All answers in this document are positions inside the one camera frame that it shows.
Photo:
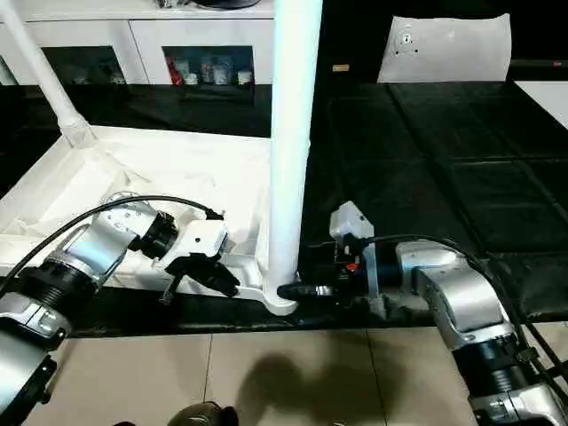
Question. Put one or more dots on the white plastic table top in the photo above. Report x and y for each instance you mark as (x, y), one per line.
(160, 177)

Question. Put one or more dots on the white plastic table leg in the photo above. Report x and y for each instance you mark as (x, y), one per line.
(293, 133)
(44, 71)

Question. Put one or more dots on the black robot left foot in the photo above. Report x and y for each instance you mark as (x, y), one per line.
(204, 415)

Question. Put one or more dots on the red bottle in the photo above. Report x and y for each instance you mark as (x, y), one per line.
(176, 73)

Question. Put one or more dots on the small yellow label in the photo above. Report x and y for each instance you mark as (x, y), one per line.
(341, 67)

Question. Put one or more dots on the black cabinet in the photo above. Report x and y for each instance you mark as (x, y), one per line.
(346, 35)

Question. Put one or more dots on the white cabinet with glass doors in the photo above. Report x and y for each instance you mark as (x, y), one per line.
(106, 40)

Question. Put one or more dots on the white plastic bag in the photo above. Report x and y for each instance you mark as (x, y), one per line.
(444, 49)

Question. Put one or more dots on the dark tangled clutter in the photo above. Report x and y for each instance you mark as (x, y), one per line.
(175, 3)

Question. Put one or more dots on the white side table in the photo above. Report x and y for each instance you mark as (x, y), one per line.
(548, 99)

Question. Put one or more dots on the black rice cooker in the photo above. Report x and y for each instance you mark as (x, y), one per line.
(235, 3)

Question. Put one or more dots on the black bar with red mark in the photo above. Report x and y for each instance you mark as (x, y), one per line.
(540, 64)

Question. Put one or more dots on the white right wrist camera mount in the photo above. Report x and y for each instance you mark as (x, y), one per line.
(351, 222)

